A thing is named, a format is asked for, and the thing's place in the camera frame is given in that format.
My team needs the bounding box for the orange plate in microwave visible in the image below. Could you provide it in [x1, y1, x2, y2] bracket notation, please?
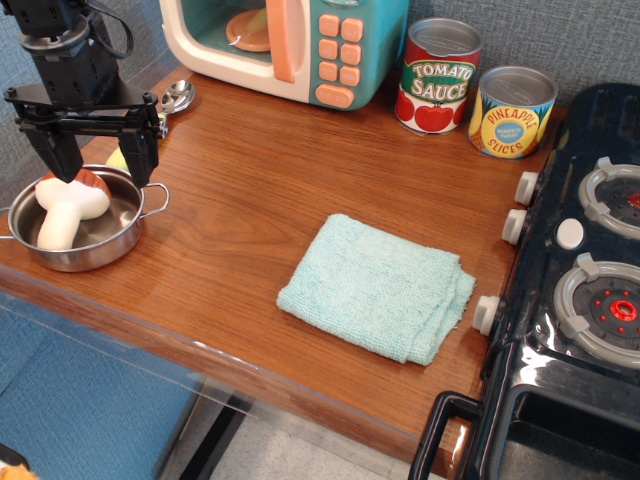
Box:
[225, 8, 270, 53]

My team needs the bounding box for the light blue rag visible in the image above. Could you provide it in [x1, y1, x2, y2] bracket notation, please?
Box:
[277, 214, 476, 366]

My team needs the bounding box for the tomato sauce can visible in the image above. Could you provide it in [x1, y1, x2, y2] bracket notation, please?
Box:
[395, 17, 483, 134]

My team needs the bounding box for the silver pot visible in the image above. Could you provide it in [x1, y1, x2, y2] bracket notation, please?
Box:
[2, 165, 148, 272]

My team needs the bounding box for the yellow handled silver spoon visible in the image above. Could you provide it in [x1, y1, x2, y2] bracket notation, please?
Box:
[106, 80, 196, 172]

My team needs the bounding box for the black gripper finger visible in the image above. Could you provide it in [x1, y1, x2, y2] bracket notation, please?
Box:
[25, 130, 83, 183]
[118, 129, 159, 188]

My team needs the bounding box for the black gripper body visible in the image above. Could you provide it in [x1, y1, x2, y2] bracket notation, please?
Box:
[4, 43, 163, 139]

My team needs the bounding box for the black toy stove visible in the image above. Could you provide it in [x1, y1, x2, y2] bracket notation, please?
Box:
[410, 83, 639, 479]

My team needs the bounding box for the plush mushroom toy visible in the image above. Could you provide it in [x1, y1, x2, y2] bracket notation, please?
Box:
[35, 168, 111, 250]

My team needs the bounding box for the toy microwave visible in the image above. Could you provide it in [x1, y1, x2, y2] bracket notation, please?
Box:
[160, 1, 409, 111]

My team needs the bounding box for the orange plush object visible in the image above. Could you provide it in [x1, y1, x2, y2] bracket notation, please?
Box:
[0, 464, 39, 480]

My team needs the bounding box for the pineapple slices can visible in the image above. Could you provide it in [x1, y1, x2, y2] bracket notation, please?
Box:
[468, 66, 558, 159]

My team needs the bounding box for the black cable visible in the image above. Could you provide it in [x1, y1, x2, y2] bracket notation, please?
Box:
[84, 0, 135, 60]

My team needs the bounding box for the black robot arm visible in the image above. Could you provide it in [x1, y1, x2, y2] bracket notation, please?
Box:
[2, 1, 166, 187]

